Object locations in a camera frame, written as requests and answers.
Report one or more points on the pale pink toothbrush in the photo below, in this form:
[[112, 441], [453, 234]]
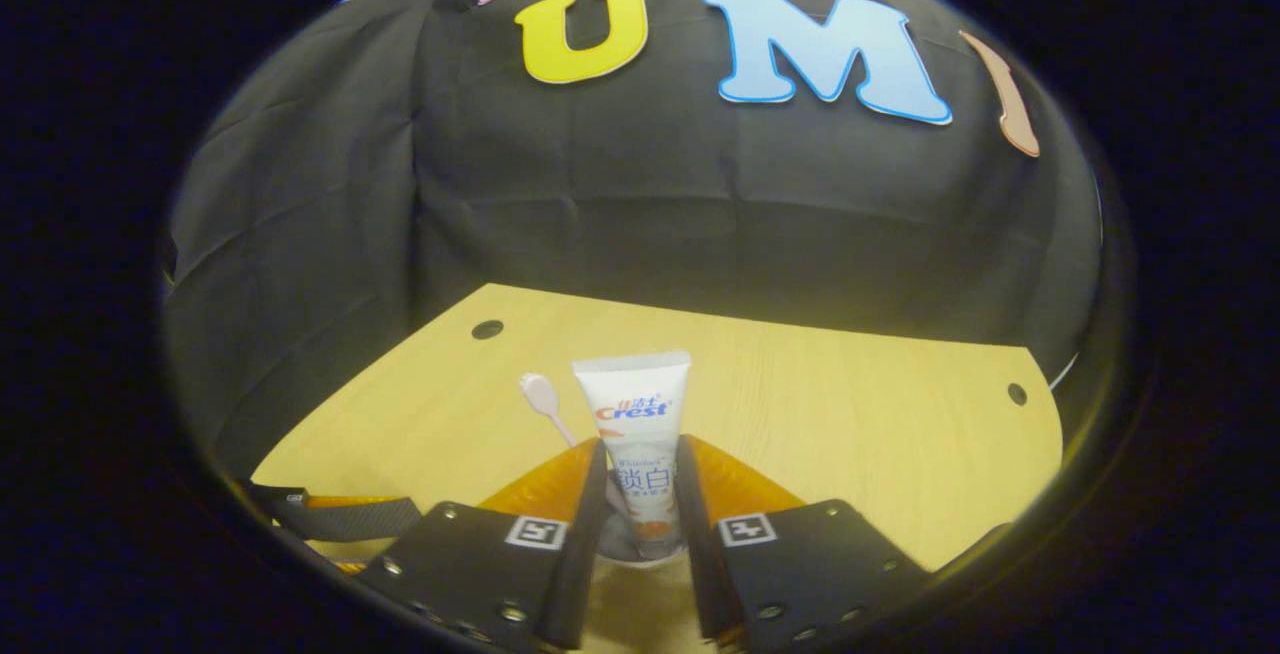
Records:
[[540, 396]]

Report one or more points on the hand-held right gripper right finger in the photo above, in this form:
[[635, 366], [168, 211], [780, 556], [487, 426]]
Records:
[[820, 574]]

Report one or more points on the black backdrop cloth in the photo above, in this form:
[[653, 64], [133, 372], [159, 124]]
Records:
[[640, 194]]

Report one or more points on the wooden desktop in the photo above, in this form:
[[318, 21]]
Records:
[[850, 434]]

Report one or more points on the white toothpaste tube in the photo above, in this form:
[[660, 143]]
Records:
[[633, 414]]

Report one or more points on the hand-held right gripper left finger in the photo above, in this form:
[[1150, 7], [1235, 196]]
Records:
[[470, 574]]

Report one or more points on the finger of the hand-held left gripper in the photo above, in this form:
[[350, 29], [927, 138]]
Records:
[[350, 517]]

